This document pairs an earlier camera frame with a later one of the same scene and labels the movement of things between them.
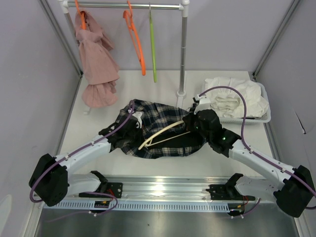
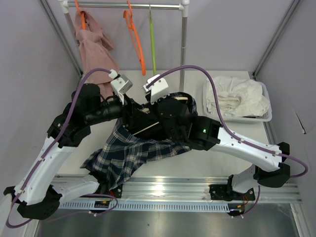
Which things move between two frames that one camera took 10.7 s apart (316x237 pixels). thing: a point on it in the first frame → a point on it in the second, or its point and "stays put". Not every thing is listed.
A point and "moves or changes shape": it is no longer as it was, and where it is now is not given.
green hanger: [153, 45] stays put
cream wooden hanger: [146, 142] → [146, 110]
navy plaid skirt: [156, 118] moves or changes shape
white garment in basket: [228, 101] stays put
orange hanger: [83, 23] stays put
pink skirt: [99, 67] stays put
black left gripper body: [134, 138] → [128, 118]
